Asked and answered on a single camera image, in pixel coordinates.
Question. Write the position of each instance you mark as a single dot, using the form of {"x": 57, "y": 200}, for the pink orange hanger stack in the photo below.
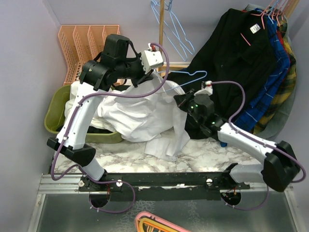
{"x": 148, "y": 222}

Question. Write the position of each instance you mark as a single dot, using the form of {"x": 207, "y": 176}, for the light blue wire hanger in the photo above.
{"x": 165, "y": 86}

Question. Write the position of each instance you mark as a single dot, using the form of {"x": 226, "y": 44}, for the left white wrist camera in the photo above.
{"x": 151, "y": 59}

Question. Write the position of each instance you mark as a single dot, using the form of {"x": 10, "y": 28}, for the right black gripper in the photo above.
{"x": 182, "y": 100}

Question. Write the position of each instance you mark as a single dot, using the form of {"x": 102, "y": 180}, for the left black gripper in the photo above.
{"x": 143, "y": 77}

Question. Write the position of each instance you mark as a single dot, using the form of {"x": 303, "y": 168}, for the black hanging shirt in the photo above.
{"x": 232, "y": 53}

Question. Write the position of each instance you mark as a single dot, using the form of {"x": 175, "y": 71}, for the pink file organizer rack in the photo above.
{"x": 81, "y": 43}

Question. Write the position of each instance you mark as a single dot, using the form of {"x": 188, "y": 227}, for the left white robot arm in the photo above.
{"x": 96, "y": 78}

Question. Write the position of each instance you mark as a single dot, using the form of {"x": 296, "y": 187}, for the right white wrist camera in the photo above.
{"x": 206, "y": 88}

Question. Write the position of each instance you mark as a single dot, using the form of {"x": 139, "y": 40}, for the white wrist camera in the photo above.
{"x": 206, "y": 88}
{"x": 151, "y": 59}

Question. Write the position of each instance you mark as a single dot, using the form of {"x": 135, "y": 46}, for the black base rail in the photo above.
{"x": 124, "y": 187}

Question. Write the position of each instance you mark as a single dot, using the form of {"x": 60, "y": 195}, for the green plastic bin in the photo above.
{"x": 75, "y": 126}

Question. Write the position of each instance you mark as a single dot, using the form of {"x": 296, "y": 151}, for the blue plaid shirt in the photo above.
{"x": 277, "y": 88}

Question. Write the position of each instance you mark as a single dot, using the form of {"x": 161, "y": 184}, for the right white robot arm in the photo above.
{"x": 277, "y": 162}

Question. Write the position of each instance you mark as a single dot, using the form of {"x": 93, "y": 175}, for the wooden clothes rack stand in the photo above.
{"x": 161, "y": 36}

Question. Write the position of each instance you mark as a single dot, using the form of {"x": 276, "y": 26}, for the yellow plaid shirt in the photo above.
{"x": 282, "y": 84}

